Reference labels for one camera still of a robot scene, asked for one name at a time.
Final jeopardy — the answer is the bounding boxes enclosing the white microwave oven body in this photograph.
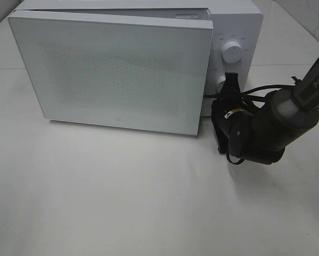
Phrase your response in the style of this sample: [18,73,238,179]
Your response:
[8,1,264,118]

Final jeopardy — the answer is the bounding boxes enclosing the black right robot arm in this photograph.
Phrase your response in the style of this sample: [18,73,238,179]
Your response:
[205,57,319,165]

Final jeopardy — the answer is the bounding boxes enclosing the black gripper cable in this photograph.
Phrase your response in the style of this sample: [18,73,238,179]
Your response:
[204,77,304,165]

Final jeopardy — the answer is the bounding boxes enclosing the upper white control knob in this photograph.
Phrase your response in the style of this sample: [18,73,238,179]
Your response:
[221,39,243,64]

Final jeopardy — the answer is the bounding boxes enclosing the white timer knob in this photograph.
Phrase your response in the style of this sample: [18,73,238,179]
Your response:
[215,75,226,93]

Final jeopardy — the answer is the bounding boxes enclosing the white microwave door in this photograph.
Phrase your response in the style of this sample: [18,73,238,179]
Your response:
[9,10,213,135]

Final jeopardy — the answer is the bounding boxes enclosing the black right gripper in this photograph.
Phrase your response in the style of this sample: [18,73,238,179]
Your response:
[211,73,253,154]

